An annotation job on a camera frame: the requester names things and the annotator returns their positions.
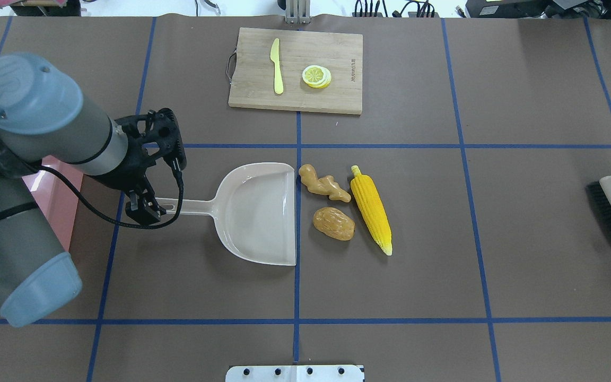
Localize brown toy potato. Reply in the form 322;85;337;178
312;206;355;241

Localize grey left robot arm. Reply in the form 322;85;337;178
0;51;187;328

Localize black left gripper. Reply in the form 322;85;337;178
93;107;187;223

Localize yellow toy corn cob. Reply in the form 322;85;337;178
350;165;392;256

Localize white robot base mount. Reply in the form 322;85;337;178
225;364;365;381

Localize metal camera stand post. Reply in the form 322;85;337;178
284;0;311;24

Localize black cables at table edge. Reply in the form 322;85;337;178
353;0;439;19

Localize yellow toy lemon slices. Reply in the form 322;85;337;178
301;65;332;89

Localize beige plastic dustpan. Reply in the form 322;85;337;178
156;162;296;266

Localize tan toy ginger root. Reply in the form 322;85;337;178
298;164;352;203

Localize pink plastic bin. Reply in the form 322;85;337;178
22;171;78;251

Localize yellow plastic knife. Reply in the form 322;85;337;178
269;37;284;95

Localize bamboo cutting board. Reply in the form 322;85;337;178
228;27;363;115

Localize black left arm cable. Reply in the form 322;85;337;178
35;159;185;230

